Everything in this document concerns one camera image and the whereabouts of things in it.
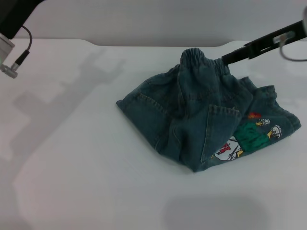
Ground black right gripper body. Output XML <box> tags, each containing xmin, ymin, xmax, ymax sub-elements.
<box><xmin>248</xmin><ymin>20</ymin><xmax>307</xmax><ymax>58</ymax></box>

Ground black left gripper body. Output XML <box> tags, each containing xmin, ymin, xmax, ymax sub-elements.
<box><xmin>0</xmin><ymin>0</ymin><xmax>44</xmax><ymax>40</ymax></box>

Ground blue denim shorts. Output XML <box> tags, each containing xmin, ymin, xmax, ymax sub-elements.
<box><xmin>116</xmin><ymin>47</ymin><xmax>302</xmax><ymax>173</ymax></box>

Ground small metal connector plug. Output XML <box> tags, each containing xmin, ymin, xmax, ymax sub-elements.
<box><xmin>274</xmin><ymin>31</ymin><xmax>295</xmax><ymax>43</ymax></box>
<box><xmin>0</xmin><ymin>62</ymin><xmax>19</xmax><ymax>79</ymax></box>

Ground thin grey cable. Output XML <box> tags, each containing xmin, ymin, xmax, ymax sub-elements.
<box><xmin>279</xmin><ymin>44</ymin><xmax>307</xmax><ymax>62</ymax></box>

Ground black cable with plug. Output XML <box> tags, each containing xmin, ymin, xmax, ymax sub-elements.
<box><xmin>14</xmin><ymin>25</ymin><xmax>33</xmax><ymax>66</ymax></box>

